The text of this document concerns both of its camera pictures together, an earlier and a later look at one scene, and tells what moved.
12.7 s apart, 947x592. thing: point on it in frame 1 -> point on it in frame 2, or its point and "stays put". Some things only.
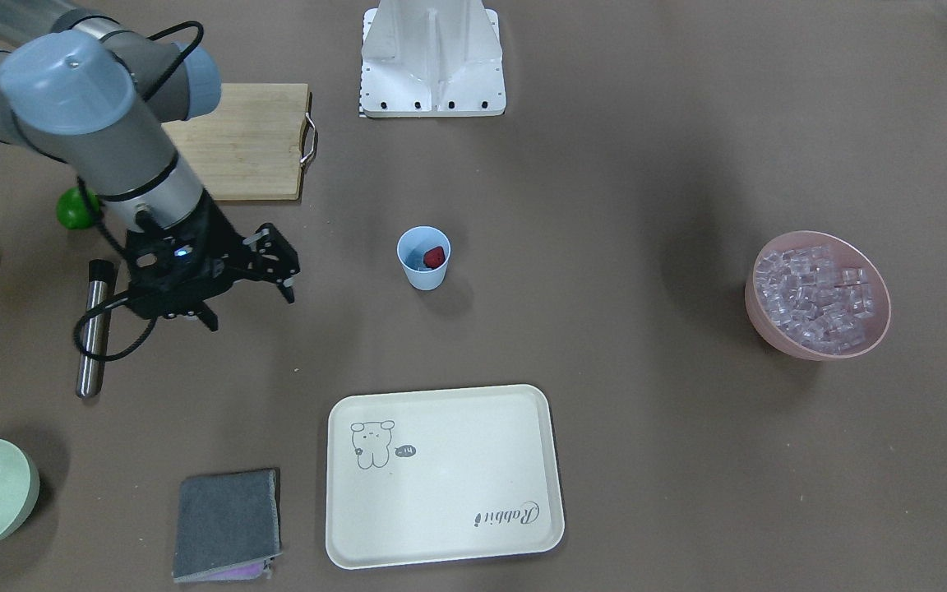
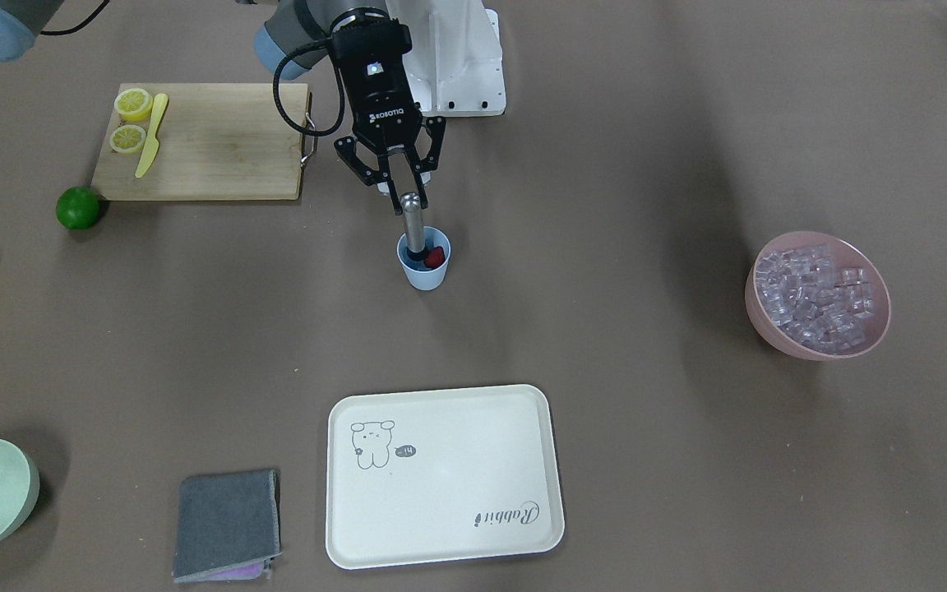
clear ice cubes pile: (821, 306) stays put
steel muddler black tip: (101, 270) -> (417, 250)
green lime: (72, 210) stays put
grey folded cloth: (228, 526) stays put
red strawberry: (434, 257) stays put
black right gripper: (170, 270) -> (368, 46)
